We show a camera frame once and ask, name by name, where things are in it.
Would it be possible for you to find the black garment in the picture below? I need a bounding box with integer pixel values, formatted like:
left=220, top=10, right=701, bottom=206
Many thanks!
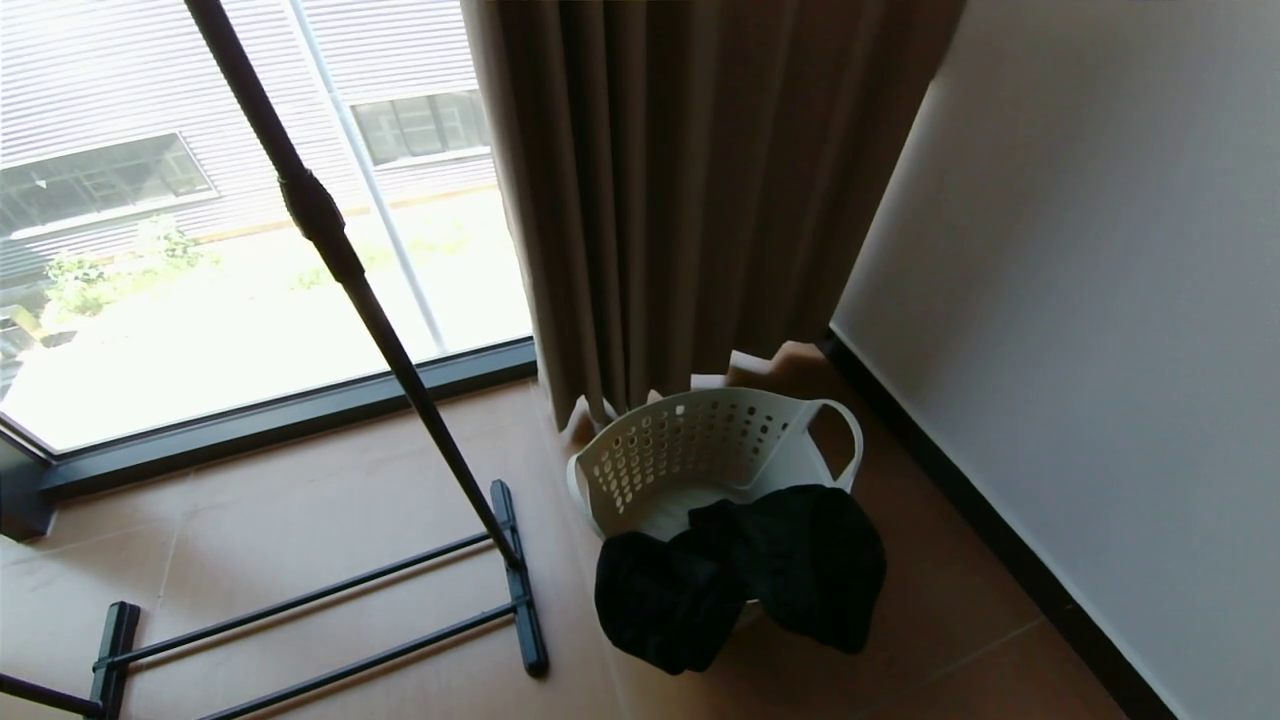
left=594, top=484, right=889, bottom=677

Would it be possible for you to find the white laundry basket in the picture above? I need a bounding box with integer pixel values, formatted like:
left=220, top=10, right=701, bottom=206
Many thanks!
left=565, top=386, right=866, bottom=629

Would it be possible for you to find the black clothes rack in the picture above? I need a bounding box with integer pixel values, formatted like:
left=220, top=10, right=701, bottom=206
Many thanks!
left=0, top=0, right=550, bottom=720

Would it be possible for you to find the brown curtain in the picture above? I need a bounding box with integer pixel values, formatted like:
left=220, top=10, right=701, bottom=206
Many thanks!
left=459, top=0, right=970, bottom=433

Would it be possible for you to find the window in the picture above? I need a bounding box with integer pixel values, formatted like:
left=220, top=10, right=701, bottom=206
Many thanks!
left=0, top=0, right=539, bottom=543

